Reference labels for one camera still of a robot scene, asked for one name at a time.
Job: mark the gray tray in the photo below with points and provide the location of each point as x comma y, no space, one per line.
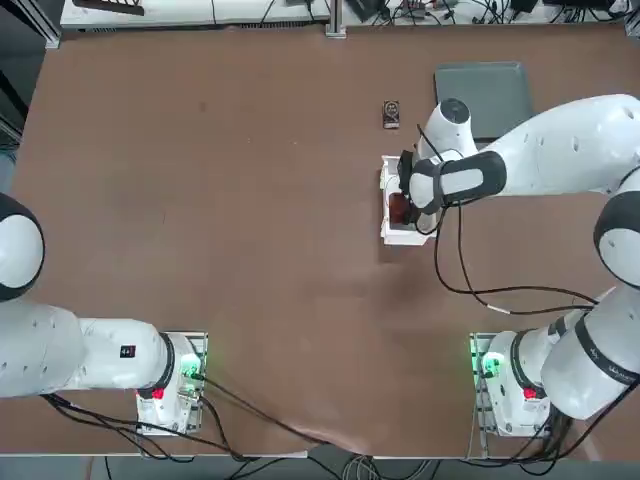
480,82

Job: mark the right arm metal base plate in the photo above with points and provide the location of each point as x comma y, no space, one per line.
477,395

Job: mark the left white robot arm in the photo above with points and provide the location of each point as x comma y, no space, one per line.
100,355

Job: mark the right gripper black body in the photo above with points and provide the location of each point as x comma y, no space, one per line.
414,212

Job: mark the aluminium frame rail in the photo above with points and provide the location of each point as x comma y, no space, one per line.
47,30

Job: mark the black comb-shaped rack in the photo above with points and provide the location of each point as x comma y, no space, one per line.
107,6

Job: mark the aluminium post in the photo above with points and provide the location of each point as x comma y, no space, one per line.
336,17

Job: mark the white plastic box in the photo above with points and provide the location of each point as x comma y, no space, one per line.
402,237

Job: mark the aluminium corner bracket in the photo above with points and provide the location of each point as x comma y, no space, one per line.
632,31

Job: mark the red apple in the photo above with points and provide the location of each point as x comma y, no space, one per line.
396,207

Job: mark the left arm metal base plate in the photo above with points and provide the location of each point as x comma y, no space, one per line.
202,340

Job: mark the dark grey power adapter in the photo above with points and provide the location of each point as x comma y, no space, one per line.
369,9

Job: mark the dark grey wrist camera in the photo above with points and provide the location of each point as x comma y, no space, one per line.
406,170

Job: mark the small black printed card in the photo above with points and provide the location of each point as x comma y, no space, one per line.
392,115

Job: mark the white shelf board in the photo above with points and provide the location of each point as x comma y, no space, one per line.
175,17

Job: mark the grey power strip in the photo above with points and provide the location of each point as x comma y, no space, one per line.
425,6

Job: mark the black power box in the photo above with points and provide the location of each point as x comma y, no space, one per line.
575,2

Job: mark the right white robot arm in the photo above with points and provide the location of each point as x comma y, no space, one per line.
560,145

